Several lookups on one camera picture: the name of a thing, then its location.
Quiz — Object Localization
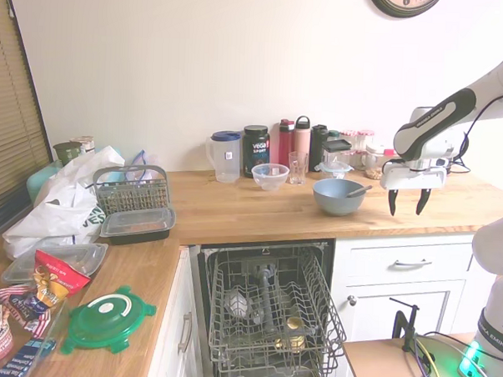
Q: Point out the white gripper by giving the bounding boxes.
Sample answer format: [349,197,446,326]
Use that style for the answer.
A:
[378,162,449,219]

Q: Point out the blue-grey bowl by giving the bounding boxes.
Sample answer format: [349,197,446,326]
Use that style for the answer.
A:
[310,177,368,218]

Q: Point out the robot base box green light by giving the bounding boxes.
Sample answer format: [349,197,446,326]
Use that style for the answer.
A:
[457,338,503,377]

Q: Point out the grey dishwasher spray tube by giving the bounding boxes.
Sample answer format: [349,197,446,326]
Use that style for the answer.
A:
[244,258,284,338]

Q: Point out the open dishwasher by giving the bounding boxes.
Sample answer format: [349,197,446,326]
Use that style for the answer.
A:
[184,233,337,377]

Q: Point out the peanut jar white lid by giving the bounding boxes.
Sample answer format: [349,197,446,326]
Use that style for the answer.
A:
[363,143,395,181]

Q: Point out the jar red checkered lid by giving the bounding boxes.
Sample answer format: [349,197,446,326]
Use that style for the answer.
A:
[350,149,370,170]
[357,129,377,151]
[340,128,360,151]

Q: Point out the glass container clip lid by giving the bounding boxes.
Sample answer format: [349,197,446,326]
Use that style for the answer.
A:
[317,159,355,182]

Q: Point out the black water bottle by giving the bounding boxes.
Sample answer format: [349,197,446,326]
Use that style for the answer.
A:
[308,123,331,174]

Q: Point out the clear drinking glass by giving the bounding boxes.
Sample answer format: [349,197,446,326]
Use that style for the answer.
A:
[287,150,310,187]

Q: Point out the pink bottle black cap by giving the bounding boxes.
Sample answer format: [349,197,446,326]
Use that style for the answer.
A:
[292,114,313,168]

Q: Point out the black table clamp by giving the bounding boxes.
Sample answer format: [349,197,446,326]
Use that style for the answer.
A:
[385,296,421,354]

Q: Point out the dark red water bottle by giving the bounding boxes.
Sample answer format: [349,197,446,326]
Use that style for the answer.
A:
[276,118,297,168]

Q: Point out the clear glass bowl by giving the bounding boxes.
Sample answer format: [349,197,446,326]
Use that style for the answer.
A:
[249,162,291,194]

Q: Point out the black Vega protein tub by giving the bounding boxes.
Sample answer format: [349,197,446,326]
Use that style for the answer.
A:
[240,124,274,180]

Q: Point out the wooden robot mounting table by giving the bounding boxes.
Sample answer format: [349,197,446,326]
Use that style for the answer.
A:
[340,327,480,377]

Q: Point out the gold lidded jar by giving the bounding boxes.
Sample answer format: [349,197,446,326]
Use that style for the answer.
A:
[274,333,307,354]

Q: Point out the clear pitcher blue lid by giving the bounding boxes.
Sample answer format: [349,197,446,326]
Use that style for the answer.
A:
[204,129,243,184]

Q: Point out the clear glass in rack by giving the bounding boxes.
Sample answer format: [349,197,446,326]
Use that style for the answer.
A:
[224,287,255,319]

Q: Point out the clear zip bag blue seal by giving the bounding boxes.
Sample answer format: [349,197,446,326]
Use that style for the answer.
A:
[123,148,161,182]

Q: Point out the black takeout container clear lid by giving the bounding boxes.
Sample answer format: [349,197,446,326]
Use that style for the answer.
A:
[98,203,178,249]

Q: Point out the grey cutlery basket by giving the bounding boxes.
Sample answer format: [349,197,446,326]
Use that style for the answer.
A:
[90,162,173,220]

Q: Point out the green round container lid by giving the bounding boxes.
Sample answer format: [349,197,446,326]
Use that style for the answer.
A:
[60,282,158,359]

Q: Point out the white yogurt cup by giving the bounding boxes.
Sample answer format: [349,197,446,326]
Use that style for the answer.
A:
[68,134,98,156]

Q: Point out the dark green cup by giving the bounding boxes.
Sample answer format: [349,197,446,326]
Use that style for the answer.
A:
[51,141,85,168]

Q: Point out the clear plastic takeout container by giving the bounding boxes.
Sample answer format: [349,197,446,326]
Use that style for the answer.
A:
[0,238,109,291]

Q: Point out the white plastic shopping bag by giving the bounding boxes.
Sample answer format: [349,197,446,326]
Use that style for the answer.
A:
[1,140,128,265]

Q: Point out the red snack bag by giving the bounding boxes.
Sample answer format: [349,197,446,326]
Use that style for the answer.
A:
[30,249,93,313]

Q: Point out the teal plastic container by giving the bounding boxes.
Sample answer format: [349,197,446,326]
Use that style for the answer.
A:
[24,157,65,209]

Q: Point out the clear glass baking dish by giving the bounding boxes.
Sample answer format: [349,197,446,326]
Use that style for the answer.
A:
[0,286,72,377]

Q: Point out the stars and stripes snack packet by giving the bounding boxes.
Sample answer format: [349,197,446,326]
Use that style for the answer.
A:
[0,283,55,336]

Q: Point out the beige window blind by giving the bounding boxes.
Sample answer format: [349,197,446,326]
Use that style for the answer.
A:
[0,0,61,248]

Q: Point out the blue snack packet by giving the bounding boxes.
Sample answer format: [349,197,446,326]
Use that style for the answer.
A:
[0,335,58,377]

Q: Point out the silver drawer handle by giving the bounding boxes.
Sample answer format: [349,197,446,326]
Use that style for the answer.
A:
[394,258,434,270]

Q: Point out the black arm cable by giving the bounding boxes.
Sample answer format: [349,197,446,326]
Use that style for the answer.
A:
[447,87,503,176]

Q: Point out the grey wire dishwasher rack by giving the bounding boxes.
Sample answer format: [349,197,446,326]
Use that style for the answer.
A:
[201,241,352,377]

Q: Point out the purple cable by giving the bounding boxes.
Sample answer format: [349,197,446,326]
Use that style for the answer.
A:
[396,339,440,377]

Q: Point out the yellow cable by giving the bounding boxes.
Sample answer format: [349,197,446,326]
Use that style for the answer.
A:
[413,339,451,377]

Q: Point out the black rimmed wall clock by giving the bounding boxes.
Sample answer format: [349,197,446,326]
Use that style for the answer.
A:
[366,0,445,21]

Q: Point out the silver cabinet bar handle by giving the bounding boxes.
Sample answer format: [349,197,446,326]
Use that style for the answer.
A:
[177,310,194,354]

